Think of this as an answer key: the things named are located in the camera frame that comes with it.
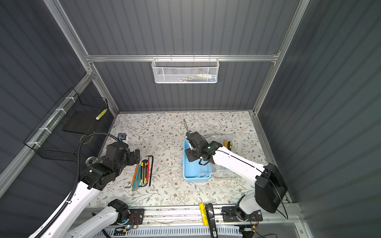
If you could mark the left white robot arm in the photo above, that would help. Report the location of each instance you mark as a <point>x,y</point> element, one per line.
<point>88,185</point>

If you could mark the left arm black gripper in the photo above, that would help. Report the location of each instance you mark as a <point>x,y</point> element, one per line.
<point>132,159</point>

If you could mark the black wire basket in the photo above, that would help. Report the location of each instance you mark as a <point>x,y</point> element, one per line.
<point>59,136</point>

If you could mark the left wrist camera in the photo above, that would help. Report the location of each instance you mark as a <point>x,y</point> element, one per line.
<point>123,137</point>

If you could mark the black handle tool on rail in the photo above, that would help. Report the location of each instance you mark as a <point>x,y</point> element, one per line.
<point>211,220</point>

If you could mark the light blue toolbox base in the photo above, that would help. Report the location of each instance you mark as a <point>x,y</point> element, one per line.
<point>193,171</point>

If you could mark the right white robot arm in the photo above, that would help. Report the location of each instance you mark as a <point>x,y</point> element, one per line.
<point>269,184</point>

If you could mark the yellow tube in basket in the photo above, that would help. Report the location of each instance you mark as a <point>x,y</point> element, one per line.
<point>101,114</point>

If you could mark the yellow black screwdriver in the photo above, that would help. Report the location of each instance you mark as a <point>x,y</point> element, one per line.
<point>227,144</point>

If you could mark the white wire mesh basket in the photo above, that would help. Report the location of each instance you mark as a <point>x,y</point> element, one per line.
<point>185,72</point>

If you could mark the yellow utility knife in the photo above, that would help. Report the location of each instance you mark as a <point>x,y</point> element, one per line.
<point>143,173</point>

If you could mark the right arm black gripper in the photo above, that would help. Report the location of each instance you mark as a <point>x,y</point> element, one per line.
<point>190,156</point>

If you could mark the orange handled tool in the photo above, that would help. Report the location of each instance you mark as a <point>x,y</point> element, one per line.
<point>134,175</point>

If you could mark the teal handled tool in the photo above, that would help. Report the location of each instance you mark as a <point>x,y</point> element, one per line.
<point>137,179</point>

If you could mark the black foam pad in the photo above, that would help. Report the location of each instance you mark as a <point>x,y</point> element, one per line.
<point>82,122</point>

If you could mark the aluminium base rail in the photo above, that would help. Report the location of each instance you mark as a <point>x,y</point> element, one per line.
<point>191,215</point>

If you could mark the yellow marker on rail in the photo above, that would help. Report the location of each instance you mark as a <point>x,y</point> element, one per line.
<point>203,214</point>

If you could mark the black hex key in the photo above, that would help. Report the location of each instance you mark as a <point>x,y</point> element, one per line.
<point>151,160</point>

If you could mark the red handled tool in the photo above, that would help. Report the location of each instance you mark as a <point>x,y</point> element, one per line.
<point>147,172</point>

